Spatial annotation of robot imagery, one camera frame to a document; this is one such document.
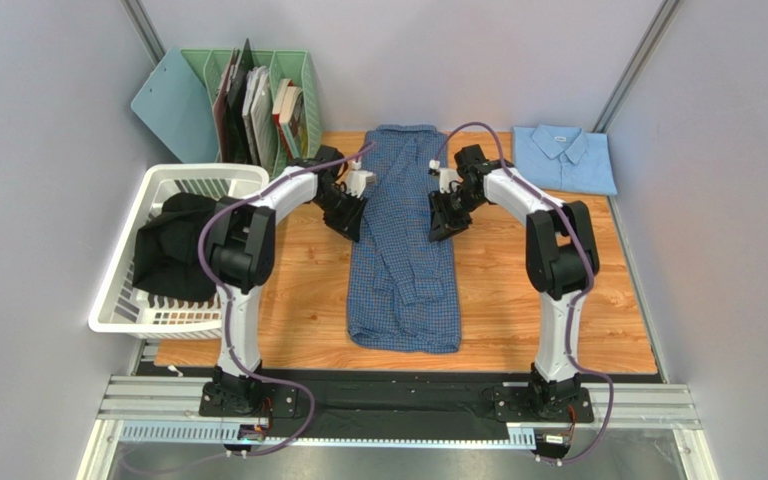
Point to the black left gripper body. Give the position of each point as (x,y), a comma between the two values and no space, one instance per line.
(341,208)

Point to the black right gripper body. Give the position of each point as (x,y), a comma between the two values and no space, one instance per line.
(445,208)

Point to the blue checked long sleeve shirt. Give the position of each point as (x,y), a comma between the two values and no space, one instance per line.
(402,293)

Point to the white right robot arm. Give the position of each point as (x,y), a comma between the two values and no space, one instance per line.
(560,257)

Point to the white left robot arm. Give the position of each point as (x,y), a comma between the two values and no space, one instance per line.
(237,251)

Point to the dark brown folder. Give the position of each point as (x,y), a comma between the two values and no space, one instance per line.
(228,107)

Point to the folded light blue shirt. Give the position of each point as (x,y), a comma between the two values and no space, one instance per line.
(567,159)

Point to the white paper folder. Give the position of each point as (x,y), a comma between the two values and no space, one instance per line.
(257,119)

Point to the red spine book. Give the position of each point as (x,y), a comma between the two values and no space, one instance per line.
(289,115)

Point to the black shirt in basket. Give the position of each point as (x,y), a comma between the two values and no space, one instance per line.
(166,261)

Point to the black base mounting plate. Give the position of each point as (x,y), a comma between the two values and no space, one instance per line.
(393,405)

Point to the light blue clipboard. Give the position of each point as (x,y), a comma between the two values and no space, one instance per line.
(174,105)

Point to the white plastic laundry basket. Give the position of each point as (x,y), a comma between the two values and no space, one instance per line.
(120,307)

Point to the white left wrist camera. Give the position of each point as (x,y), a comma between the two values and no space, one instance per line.
(357,179)

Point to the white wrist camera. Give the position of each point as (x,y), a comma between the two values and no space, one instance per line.
(448,179)
(357,179)

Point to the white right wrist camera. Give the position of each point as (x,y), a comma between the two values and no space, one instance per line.
(448,179)

